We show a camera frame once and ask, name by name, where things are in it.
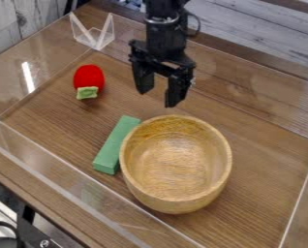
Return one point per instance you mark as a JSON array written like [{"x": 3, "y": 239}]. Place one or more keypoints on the wooden bowl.
[{"x": 177, "y": 163}]

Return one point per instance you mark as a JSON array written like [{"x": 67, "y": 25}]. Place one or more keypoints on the red plush strawberry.
[{"x": 89, "y": 81}]

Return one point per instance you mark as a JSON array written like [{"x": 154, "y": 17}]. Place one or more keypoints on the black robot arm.
[{"x": 167, "y": 26}]

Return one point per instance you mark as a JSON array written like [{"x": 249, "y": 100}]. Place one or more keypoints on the black table leg bracket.
[{"x": 31, "y": 237}]

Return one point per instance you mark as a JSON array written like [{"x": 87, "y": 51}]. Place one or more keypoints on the clear acrylic corner bracket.
[{"x": 95, "y": 38}]

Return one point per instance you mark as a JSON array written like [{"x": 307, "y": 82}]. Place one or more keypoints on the green rectangular block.
[{"x": 107, "y": 159}]

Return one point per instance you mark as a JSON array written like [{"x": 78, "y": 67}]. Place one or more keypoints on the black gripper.
[{"x": 174, "y": 65}]

